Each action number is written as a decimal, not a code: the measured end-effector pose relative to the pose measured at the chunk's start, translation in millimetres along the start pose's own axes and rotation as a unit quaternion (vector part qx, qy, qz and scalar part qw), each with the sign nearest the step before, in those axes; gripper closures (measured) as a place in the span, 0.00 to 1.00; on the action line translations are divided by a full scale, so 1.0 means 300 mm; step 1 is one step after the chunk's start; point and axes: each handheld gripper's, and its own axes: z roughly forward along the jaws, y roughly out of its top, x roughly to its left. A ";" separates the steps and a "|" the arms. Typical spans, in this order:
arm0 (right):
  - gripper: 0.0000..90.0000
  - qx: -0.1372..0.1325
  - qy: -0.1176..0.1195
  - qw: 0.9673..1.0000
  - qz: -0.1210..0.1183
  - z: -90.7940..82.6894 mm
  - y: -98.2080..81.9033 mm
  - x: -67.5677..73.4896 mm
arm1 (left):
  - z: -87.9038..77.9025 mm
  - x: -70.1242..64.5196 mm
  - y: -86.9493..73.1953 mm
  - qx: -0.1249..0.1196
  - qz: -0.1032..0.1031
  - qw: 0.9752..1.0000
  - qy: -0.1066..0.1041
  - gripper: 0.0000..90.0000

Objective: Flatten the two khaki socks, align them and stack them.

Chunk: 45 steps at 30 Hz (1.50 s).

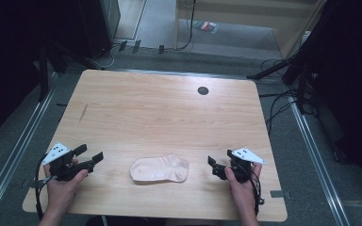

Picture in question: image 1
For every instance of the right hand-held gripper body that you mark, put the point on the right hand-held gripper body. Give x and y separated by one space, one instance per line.
242 163

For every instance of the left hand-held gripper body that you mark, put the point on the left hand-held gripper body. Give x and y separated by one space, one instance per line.
62 164

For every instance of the pale pink sock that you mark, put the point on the pale pink sock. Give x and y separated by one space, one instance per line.
160 169

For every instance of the person's left hand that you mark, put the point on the person's left hand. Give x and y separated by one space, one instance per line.
61 194

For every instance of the person's right hand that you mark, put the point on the person's right hand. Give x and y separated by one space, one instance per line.
243 194

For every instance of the black metal stand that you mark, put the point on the black metal stand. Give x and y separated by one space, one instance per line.
43 75
273 68

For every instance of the black plug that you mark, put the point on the black plug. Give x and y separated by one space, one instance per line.
122 45
137 45
161 49

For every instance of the colourful plastic packet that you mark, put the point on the colourful plastic packet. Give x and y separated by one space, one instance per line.
205 26

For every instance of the dark cabinet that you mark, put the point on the dark cabinet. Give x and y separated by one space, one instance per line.
102 22

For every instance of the light wooden panel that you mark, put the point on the light wooden panel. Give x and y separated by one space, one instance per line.
242 9

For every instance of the metal floor rail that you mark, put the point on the metal floor rail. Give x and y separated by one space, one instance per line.
15 153
182 74
314 157

